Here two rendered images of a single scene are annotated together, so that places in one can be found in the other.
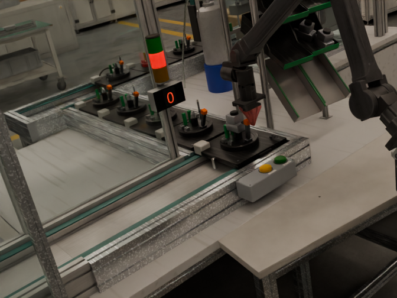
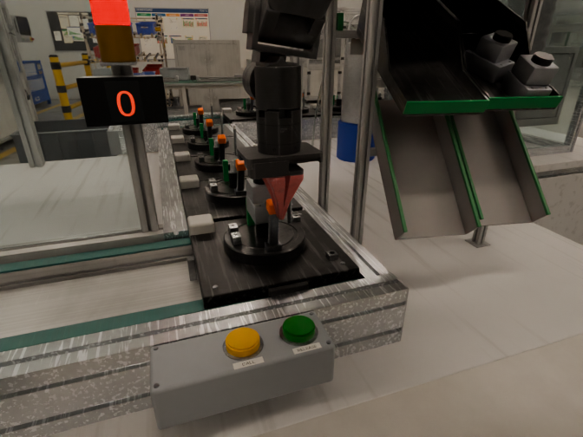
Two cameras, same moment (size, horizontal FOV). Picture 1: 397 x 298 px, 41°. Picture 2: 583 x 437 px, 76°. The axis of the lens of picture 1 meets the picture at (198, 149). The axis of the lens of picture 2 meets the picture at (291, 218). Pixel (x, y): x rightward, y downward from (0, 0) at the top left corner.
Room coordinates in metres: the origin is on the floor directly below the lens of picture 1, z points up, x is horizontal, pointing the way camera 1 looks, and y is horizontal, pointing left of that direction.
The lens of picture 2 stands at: (1.22, -0.35, 1.28)
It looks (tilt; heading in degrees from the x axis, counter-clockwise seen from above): 25 degrees down; 16
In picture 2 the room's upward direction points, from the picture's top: straight up
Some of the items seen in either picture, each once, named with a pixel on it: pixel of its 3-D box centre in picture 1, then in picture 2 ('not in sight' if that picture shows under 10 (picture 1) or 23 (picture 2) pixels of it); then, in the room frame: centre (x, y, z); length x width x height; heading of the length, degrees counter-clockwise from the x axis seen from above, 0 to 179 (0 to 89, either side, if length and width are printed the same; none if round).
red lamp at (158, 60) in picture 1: (157, 59); (109, 5); (1.75, 0.07, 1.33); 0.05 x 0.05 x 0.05
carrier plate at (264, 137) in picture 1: (239, 145); (265, 249); (1.75, -0.15, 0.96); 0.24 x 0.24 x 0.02; 34
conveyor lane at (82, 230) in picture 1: (173, 191); (83, 298); (1.61, 0.11, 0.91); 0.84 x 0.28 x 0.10; 124
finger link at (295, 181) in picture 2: (248, 114); (271, 188); (1.68, -0.19, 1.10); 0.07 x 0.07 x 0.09; 35
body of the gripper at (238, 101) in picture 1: (247, 93); (278, 135); (1.68, -0.20, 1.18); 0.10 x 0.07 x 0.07; 125
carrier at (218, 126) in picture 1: (194, 120); (235, 176); (1.97, -0.01, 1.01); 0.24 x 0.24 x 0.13; 34
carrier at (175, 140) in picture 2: not in sight; (207, 133); (2.37, 0.27, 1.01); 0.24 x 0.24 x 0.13; 34
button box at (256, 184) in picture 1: (266, 177); (244, 363); (1.53, -0.20, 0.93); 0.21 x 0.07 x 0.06; 124
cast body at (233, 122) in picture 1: (233, 120); (261, 193); (1.76, -0.14, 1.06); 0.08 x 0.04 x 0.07; 34
